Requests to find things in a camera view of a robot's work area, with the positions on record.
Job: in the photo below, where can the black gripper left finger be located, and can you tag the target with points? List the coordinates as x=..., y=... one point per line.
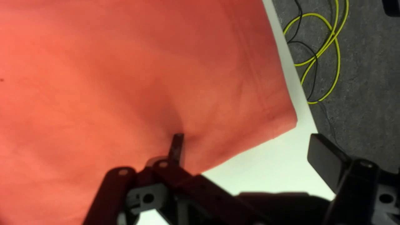
x=138, y=196

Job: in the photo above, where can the coral red printed shirt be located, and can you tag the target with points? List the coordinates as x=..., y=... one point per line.
x=125, y=76

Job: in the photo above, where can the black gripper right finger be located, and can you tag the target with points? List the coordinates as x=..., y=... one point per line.
x=358, y=188

